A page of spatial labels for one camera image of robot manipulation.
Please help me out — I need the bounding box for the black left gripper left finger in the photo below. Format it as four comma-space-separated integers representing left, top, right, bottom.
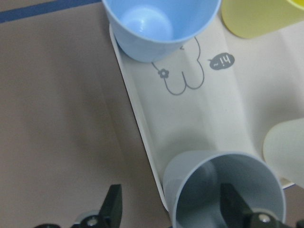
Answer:
97, 184, 123, 228

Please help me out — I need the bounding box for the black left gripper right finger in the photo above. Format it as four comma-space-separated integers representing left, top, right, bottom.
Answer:
220, 183, 253, 228

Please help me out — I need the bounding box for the light blue plastic cup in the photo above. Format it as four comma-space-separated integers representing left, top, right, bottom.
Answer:
162, 151, 286, 228

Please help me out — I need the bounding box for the pale cream plastic cup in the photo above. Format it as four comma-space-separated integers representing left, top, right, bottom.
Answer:
263, 118, 304, 187

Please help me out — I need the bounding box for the yellow plastic cup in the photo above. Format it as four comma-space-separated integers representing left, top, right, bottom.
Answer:
221, 0, 304, 38

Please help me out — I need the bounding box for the white plastic tray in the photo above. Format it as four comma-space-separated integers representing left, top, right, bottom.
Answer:
108, 14, 304, 213

